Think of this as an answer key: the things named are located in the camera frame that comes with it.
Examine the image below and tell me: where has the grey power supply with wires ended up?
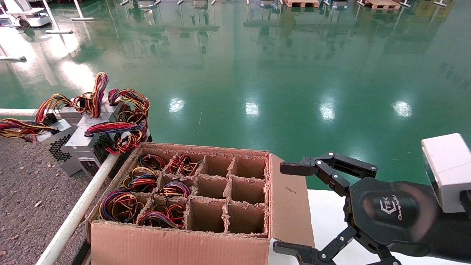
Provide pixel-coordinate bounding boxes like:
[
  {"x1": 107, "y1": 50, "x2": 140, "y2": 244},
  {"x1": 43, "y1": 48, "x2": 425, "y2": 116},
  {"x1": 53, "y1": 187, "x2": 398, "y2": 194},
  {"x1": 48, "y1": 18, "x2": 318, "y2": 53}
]
[
  {"x1": 169, "y1": 155, "x2": 203, "y2": 176},
  {"x1": 158, "y1": 180, "x2": 192, "y2": 197},
  {"x1": 64, "y1": 121, "x2": 145, "y2": 178},
  {"x1": 138, "y1": 204, "x2": 186, "y2": 229},
  {"x1": 0, "y1": 94, "x2": 84, "y2": 176},
  {"x1": 59, "y1": 72, "x2": 124, "y2": 127},
  {"x1": 99, "y1": 188, "x2": 145, "y2": 223},
  {"x1": 109, "y1": 88, "x2": 151, "y2": 148},
  {"x1": 137, "y1": 154, "x2": 167, "y2": 170},
  {"x1": 123, "y1": 167, "x2": 159, "y2": 194}
]

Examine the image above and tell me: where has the cardboard grid divider insert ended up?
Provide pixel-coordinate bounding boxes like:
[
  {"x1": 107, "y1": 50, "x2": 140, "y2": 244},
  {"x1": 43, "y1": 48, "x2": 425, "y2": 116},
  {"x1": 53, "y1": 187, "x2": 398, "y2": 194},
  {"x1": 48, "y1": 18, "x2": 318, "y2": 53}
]
[{"x1": 96, "y1": 151, "x2": 271, "y2": 238}]

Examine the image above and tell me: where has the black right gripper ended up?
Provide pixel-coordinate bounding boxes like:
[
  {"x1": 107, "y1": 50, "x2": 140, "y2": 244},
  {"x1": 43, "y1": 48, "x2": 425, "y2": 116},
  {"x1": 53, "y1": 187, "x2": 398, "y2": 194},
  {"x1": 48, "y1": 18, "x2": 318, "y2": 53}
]
[{"x1": 272, "y1": 152, "x2": 471, "y2": 265}]

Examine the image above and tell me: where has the wooden pallet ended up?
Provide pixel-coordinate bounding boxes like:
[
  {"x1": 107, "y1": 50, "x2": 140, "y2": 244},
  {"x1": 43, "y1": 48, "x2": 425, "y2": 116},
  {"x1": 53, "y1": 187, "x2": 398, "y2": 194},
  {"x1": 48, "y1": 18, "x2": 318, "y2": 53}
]
[
  {"x1": 283, "y1": 0, "x2": 320, "y2": 8},
  {"x1": 364, "y1": 0, "x2": 401, "y2": 10}
]

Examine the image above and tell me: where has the white table leg with foot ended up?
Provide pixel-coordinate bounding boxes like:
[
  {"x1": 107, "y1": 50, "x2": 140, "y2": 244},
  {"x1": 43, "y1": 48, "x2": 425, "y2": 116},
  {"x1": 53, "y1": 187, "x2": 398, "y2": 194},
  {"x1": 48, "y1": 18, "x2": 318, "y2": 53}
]
[
  {"x1": 41, "y1": 0, "x2": 74, "y2": 34},
  {"x1": 72, "y1": 0, "x2": 94, "y2": 21},
  {"x1": 0, "y1": 43, "x2": 27, "y2": 62}
]

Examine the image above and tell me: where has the dark grey foam mat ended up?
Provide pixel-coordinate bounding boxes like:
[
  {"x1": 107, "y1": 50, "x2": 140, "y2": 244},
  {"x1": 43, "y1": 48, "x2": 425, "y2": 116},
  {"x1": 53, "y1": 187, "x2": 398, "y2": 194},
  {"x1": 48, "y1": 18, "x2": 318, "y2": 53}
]
[{"x1": 0, "y1": 136, "x2": 111, "y2": 265}]

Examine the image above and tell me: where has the brown cardboard box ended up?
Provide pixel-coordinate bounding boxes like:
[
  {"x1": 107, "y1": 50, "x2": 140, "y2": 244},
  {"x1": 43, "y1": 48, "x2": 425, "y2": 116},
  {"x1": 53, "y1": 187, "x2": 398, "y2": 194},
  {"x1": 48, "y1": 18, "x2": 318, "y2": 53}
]
[{"x1": 85, "y1": 143, "x2": 315, "y2": 265}]

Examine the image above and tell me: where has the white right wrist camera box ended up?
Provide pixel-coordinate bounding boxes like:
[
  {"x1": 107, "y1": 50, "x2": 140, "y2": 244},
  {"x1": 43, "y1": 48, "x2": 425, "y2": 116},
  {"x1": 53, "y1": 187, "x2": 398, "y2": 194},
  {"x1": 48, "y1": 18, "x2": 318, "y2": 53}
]
[{"x1": 421, "y1": 133, "x2": 471, "y2": 214}]

